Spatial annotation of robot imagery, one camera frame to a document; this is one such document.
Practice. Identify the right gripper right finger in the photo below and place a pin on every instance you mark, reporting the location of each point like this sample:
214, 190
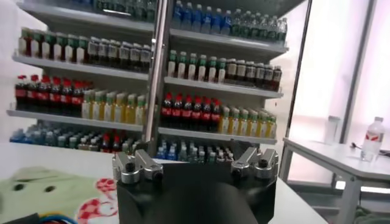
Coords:
265, 165

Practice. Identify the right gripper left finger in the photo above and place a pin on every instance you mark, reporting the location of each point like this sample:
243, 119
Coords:
134, 167

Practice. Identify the light green T-shirt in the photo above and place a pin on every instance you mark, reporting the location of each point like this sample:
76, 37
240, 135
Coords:
45, 194

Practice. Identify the small red-cap cola bottle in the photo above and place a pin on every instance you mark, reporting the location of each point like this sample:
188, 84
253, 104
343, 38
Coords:
105, 143
116, 144

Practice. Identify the yellow tea bottle green cap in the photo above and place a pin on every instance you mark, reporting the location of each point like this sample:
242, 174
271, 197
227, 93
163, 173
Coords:
243, 124
120, 111
109, 110
253, 125
131, 112
86, 108
98, 109
271, 127
234, 123
141, 113
224, 122
262, 126

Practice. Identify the white table with metal legs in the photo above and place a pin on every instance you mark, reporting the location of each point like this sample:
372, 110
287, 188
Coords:
335, 155

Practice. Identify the translucent white tumbler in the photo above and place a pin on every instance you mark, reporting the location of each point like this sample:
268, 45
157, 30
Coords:
332, 129

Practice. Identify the dark bottle navy white label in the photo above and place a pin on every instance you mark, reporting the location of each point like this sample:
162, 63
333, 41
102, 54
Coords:
103, 51
268, 76
93, 50
124, 54
260, 75
134, 55
113, 53
277, 77
145, 56

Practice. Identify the black beverage display shelf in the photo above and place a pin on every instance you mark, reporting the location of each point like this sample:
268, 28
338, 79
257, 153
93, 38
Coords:
219, 87
76, 67

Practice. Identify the small black plug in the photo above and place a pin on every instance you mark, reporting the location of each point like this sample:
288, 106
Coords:
355, 145

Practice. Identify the dark bottle beige label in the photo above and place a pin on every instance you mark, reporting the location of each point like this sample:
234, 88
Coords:
231, 71
240, 72
250, 73

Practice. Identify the dark tea bottle green cap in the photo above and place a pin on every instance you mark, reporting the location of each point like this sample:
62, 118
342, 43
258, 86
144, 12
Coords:
58, 50
81, 52
35, 47
47, 48
192, 67
202, 68
221, 71
182, 66
23, 45
70, 51
172, 65
212, 70

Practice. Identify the clear water bottle red label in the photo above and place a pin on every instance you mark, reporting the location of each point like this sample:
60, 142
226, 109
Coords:
373, 137

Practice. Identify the clear water bottle green label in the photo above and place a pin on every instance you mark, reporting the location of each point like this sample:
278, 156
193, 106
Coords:
255, 28
245, 26
236, 25
282, 30
273, 30
264, 29

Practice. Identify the blue water bottle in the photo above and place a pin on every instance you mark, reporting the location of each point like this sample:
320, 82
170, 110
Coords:
197, 18
207, 19
216, 20
178, 16
187, 17
226, 22

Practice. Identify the grey window post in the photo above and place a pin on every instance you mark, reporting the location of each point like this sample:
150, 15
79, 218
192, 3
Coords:
356, 76

